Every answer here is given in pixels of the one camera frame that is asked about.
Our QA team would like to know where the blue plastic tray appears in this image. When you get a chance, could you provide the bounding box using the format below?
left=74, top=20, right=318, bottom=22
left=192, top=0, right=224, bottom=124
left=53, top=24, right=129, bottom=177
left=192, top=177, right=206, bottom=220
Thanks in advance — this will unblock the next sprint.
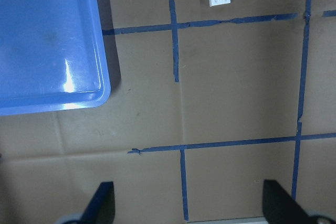
left=1, top=0, right=111, bottom=116

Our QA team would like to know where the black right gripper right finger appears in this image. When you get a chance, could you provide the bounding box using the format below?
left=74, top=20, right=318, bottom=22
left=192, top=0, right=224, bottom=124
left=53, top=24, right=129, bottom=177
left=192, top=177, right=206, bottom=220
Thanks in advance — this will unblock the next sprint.
left=262, top=179, right=310, bottom=224

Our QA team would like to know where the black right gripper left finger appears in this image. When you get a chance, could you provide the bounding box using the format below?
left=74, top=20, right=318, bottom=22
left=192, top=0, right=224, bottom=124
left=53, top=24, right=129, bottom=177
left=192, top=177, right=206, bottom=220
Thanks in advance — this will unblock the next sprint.
left=79, top=182, right=115, bottom=223

